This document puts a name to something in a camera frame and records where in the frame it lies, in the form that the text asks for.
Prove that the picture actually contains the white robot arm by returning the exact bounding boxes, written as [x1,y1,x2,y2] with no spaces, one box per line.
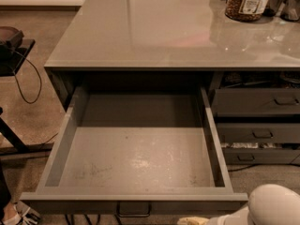
[176,184,300,225]

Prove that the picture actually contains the right bottom grey drawer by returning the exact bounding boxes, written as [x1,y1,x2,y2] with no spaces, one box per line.
[222,148,300,165]

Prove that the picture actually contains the right middle grey drawer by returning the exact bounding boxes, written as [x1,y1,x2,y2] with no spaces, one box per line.
[217,123,300,143]

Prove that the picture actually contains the black and white sneaker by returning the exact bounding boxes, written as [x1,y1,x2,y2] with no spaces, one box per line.
[0,201,41,225]

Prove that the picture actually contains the grey cabinet counter unit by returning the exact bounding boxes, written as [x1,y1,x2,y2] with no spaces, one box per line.
[44,0,300,167]

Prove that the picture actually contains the black side table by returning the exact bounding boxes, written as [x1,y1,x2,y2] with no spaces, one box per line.
[0,39,57,154]

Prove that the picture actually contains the jar of nuts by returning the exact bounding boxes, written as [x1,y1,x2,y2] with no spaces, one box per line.
[225,0,268,22]

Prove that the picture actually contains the clear glass jar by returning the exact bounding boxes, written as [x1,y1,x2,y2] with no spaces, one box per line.
[280,0,300,22]

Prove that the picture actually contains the dark glass container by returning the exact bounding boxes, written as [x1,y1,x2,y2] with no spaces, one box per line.
[262,0,289,18]

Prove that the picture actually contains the black device on table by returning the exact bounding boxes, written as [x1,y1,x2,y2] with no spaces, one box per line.
[0,26,23,61]

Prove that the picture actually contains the black floor cables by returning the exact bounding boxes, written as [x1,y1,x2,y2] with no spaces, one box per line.
[64,214,123,225]

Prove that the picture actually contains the black cable left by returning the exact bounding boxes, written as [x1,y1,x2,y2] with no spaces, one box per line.
[12,50,43,105]

